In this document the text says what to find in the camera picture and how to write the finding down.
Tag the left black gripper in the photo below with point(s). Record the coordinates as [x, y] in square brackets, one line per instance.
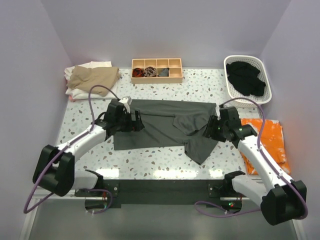
[133, 126]

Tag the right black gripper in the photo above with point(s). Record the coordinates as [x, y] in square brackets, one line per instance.
[209, 131]

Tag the dark grey t-shirt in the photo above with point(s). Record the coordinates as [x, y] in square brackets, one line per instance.
[170, 123]

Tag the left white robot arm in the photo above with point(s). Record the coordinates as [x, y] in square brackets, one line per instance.
[55, 170]

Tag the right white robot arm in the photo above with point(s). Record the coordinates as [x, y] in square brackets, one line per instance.
[262, 160]

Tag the orange black rolled item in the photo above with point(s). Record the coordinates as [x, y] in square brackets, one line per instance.
[138, 72]

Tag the brown patterned rolled item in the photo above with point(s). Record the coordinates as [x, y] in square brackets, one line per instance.
[150, 72]

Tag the black garment in basket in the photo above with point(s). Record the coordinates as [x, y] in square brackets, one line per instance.
[244, 78]

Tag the dark grey folded item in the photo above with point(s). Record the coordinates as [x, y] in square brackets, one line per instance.
[163, 72]

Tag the orange tie-dye folded shirt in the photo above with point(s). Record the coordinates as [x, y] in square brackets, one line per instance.
[272, 139]

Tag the wooden compartment tray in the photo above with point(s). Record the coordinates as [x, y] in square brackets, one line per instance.
[174, 65]

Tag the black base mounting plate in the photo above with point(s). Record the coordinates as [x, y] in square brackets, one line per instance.
[161, 192]

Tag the white folded shirt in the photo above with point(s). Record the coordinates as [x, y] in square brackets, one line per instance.
[77, 94]

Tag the beige folded shirt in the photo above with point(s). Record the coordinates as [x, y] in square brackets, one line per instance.
[83, 78]

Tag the white perforated laundry basket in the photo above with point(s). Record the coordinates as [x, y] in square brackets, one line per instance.
[262, 76]

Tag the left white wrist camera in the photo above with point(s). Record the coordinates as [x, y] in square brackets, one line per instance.
[126, 101]

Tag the aluminium rail frame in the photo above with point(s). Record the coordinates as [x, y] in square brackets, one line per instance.
[152, 216]

